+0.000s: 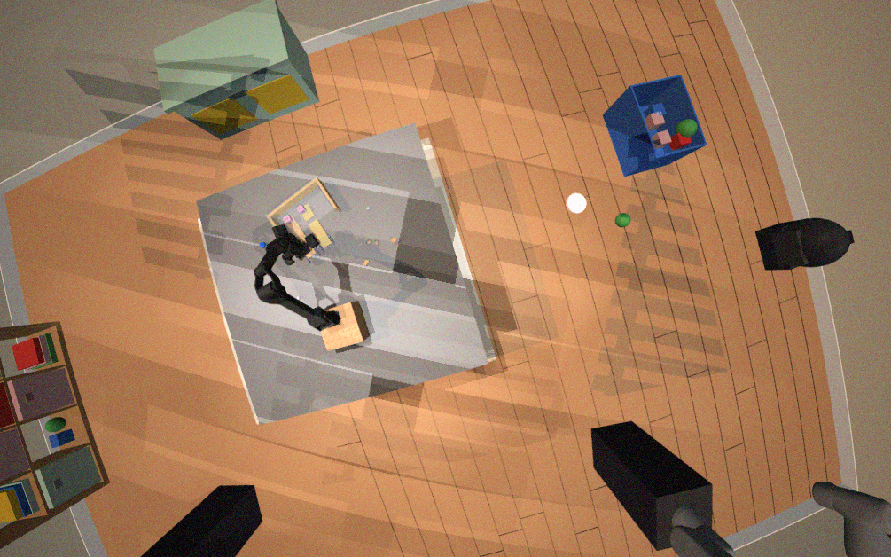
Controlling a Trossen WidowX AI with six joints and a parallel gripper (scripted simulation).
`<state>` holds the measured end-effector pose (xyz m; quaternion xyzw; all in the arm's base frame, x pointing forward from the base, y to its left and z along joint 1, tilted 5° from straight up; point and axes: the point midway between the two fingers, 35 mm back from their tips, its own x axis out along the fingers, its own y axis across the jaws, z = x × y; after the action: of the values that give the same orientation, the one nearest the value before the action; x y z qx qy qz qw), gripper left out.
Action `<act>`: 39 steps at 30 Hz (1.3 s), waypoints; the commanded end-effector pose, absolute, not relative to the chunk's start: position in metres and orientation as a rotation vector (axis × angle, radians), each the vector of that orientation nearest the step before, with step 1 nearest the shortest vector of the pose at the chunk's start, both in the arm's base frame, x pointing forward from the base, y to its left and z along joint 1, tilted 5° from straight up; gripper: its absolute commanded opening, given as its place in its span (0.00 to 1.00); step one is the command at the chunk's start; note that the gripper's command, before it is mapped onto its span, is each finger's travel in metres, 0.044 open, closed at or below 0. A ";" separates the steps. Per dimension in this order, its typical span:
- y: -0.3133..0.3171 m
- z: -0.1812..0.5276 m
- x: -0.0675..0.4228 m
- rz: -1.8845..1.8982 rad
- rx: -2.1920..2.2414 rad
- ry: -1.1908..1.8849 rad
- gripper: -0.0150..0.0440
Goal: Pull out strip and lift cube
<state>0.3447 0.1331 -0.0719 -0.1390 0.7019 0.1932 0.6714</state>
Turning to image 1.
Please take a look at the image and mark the orange flat strip with green lines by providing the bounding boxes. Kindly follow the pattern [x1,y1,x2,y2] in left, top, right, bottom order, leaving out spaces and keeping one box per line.
[310,222,332,249]

